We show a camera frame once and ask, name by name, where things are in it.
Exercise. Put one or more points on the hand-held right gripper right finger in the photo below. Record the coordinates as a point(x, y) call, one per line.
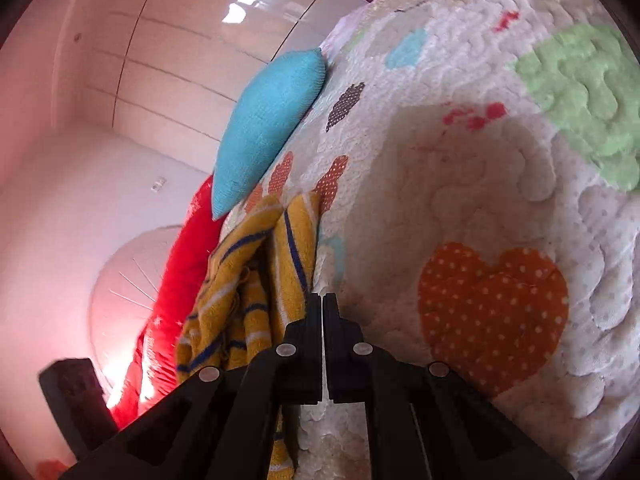
point(345, 355)

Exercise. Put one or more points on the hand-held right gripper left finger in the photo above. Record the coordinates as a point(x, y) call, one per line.
point(300, 350)

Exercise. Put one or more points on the red patterned blanket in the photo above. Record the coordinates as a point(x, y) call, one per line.
point(185, 270)

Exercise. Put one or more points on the quilted patchwork bedspread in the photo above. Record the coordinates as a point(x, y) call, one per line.
point(450, 170)

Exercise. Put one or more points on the blue knit pillow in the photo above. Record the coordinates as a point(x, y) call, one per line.
point(270, 125)

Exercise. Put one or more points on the dark blurred object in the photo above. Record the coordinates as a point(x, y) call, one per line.
point(75, 395)

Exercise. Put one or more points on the glossy white wardrobe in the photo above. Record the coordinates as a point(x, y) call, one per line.
point(190, 35)

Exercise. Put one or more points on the white wall socket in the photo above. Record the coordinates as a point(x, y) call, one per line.
point(159, 184)

